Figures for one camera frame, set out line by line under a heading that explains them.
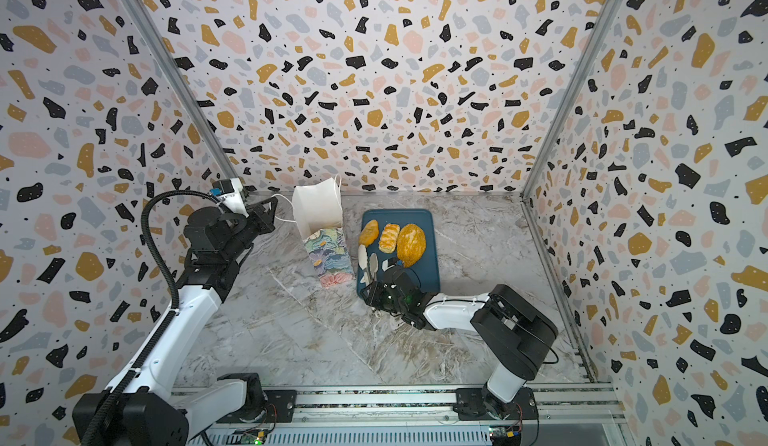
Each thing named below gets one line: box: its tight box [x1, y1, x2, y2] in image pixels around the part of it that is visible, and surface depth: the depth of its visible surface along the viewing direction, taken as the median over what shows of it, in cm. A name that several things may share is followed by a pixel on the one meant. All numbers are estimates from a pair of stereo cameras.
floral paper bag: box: [292, 175, 354, 287], surface depth 89 cm
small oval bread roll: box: [359, 219, 379, 247], surface depth 105 cm
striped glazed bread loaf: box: [379, 223, 401, 254], surface depth 105 cm
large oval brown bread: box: [396, 223, 426, 268], surface depth 102 cm
